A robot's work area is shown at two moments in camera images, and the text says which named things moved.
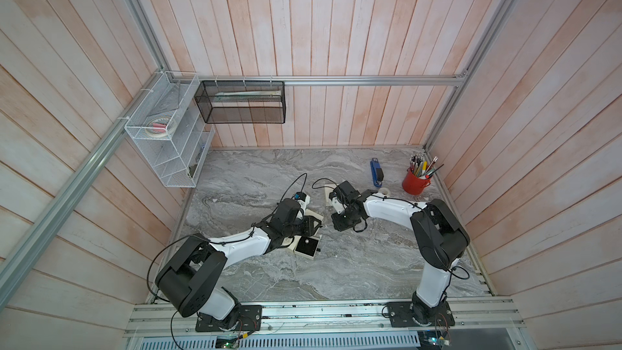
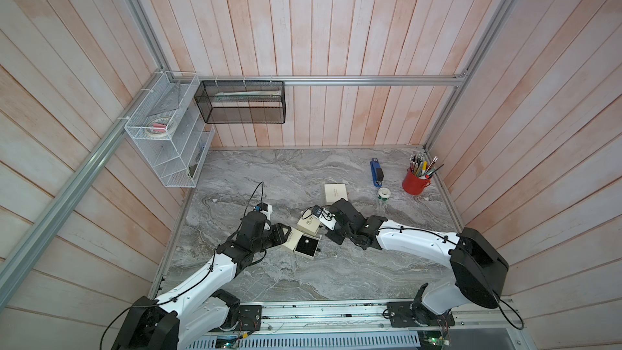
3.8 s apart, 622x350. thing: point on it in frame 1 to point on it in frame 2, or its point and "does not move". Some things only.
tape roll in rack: x=159 y=128 does not move
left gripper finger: x=308 y=228 to x=278 y=234
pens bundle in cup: x=422 y=168 does not move
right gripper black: x=338 y=225 to x=333 y=237
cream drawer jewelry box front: x=304 y=245 does not move
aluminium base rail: x=473 y=318 does not move
